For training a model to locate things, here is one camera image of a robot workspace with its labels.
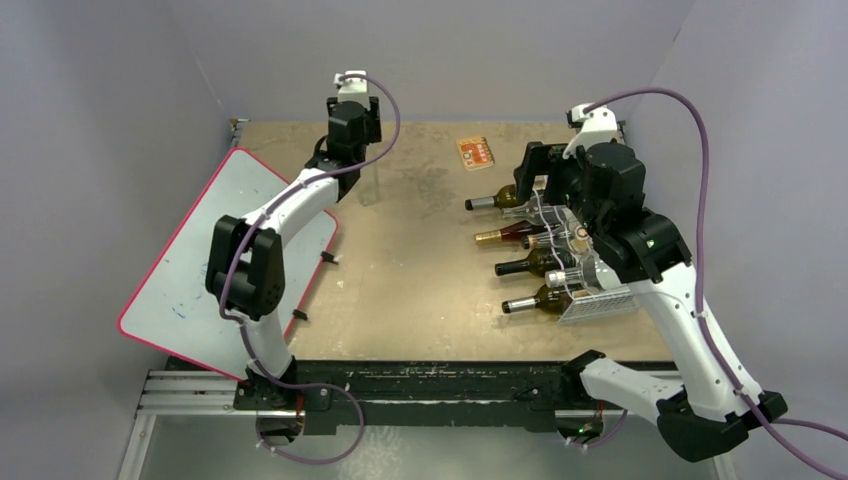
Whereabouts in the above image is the clear round labelled bottle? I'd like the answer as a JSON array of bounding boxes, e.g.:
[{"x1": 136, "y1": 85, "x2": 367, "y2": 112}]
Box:
[{"x1": 521, "y1": 224, "x2": 592, "y2": 256}]

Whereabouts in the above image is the large clear glass bottle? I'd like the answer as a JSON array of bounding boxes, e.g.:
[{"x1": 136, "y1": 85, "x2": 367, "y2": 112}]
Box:
[{"x1": 544, "y1": 256, "x2": 623, "y2": 294}]

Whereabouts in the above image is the clear square glass bottle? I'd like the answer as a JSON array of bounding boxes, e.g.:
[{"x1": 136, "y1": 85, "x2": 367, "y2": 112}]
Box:
[{"x1": 354, "y1": 163, "x2": 382, "y2": 207}]

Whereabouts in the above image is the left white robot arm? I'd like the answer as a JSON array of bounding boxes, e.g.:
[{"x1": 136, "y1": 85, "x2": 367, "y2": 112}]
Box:
[{"x1": 205, "y1": 95, "x2": 382, "y2": 409}]

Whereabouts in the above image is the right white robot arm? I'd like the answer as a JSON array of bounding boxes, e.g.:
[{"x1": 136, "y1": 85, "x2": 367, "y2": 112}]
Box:
[{"x1": 513, "y1": 140, "x2": 788, "y2": 462}]

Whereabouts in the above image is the red bottle gold cap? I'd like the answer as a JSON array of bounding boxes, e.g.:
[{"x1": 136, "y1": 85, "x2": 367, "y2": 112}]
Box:
[{"x1": 474, "y1": 220, "x2": 546, "y2": 246}]

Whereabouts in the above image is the green bottle silver cap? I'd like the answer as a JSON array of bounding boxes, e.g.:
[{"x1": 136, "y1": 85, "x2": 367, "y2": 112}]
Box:
[{"x1": 464, "y1": 184, "x2": 523, "y2": 211}]

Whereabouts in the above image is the dark green bottle black cap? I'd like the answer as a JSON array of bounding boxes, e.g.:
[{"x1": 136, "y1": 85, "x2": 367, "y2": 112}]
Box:
[{"x1": 494, "y1": 248, "x2": 577, "y2": 277}]

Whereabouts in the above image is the olive bottle silver cap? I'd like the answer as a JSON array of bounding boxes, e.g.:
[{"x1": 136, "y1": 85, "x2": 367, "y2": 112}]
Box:
[{"x1": 501, "y1": 285, "x2": 573, "y2": 315}]

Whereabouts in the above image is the black clip upper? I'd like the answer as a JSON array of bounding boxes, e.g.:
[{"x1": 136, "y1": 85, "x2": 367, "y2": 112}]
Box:
[{"x1": 321, "y1": 251, "x2": 340, "y2": 264}]

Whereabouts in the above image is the red-edged whiteboard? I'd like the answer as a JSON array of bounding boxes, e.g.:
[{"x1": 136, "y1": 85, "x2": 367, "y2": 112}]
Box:
[{"x1": 117, "y1": 148, "x2": 338, "y2": 380}]

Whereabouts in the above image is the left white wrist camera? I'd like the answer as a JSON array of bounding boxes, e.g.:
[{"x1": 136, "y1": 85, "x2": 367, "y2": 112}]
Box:
[{"x1": 333, "y1": 70, "x2": 370, "y2": 107}]

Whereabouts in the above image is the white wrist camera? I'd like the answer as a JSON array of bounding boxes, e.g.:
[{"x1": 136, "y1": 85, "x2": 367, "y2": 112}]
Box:
[
  {"x1": 562, "y1": 103, "x2": 619, "y2": 159},
  {"x1": 333, "y1": 70, "x2": 370, "y2": 107}
]

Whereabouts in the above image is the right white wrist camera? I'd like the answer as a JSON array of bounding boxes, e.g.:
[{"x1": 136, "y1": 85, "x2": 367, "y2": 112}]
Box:
[{"x1": 562, "y1": 103, "x2": 619, "y2": 159}]

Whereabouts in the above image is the white wire wine rack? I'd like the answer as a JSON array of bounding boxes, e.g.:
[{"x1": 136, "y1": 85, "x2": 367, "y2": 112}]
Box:
[{"x1": 530, "y1": 193, "x2": 639, "y2": 325}]

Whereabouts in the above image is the purple cable loop right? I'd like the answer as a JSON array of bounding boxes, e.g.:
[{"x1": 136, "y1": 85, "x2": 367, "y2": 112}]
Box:
[{"x1": 557, "y1": 409, "x2": 629, "y2": 453}]

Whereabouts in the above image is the purple cable loop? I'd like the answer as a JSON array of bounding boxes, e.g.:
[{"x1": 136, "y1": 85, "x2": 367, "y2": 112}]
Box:
[
  {"x1": 254, "y1": 384, "x2": 367, "y2": 466},
  {"x1": 557, "y1": 409, "x2": 629, "y2": 453}
]

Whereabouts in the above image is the purple cable loop left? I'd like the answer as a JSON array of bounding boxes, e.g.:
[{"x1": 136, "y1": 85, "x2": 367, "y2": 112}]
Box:
[{"x1": 254, "y1": 384, "x2": 367, "y2": 466}]

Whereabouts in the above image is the black table front rail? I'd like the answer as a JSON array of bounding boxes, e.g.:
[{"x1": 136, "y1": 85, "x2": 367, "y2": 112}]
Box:
[{"x1": 165, "y1": 357, "x2": 598, "y2": 436}]

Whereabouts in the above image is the aluminium frame rail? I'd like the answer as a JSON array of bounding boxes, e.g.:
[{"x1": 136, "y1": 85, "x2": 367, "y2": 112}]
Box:
[{"x1": 120, "y1": 371, "x2": 737, "y2": 479}]

